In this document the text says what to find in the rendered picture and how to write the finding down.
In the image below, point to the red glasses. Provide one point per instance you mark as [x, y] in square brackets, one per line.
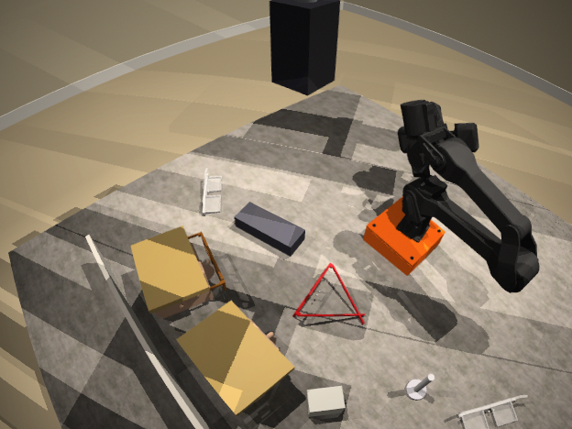
[331, 266]

